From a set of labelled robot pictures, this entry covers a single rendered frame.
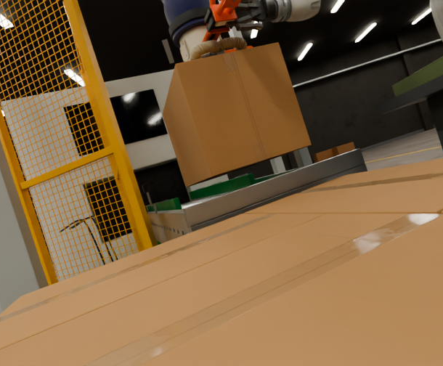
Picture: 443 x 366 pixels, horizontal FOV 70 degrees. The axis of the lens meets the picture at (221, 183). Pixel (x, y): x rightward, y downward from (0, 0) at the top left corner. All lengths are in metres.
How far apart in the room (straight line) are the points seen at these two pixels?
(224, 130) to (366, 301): 0.90
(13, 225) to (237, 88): 1.14
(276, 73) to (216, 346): 1.07
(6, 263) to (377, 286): 1.56
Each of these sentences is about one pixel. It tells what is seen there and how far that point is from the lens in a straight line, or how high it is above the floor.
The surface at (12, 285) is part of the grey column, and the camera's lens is 1.69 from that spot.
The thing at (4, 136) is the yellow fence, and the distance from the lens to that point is 2.30.
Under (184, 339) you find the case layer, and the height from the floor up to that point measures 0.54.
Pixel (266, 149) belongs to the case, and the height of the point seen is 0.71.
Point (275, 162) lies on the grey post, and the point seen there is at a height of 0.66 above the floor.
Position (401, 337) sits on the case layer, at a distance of 0.22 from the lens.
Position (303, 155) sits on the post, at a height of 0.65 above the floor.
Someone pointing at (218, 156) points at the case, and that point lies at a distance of 1.07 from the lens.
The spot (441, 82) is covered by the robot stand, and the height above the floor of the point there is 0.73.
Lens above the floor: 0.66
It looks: 1 degrees down
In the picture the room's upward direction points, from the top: 18 degrees counter-clockwise
